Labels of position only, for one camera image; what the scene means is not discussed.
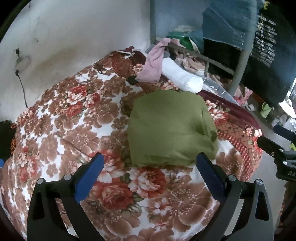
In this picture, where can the black printed garment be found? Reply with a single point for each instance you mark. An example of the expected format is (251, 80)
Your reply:
(270, 70)

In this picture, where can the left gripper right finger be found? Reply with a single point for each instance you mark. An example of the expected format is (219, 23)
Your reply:
(244, 212)

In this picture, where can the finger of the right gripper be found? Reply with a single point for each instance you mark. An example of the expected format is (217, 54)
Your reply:
(285, 133)
(271, 148)

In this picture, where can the white wall power strip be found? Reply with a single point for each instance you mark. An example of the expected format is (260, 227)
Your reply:
(22, 63)

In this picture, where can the blue hanging cloth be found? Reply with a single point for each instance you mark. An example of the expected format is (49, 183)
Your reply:
(231, 22)

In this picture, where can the black and blue clothes pile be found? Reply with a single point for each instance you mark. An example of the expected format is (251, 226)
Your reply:
(8, 130)

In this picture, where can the green hooded jacket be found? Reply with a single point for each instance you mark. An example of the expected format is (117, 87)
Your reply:
(167, 127)

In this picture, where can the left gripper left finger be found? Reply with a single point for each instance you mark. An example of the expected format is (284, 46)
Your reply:
(44, 220)

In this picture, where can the white rolled cloth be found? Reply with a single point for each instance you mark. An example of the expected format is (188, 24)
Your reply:
(182, 79)

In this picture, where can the pink cloth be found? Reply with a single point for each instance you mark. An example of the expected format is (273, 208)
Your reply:
(152, 69)

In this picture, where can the floral bed blanket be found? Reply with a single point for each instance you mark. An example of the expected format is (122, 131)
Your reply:
(88, 113)

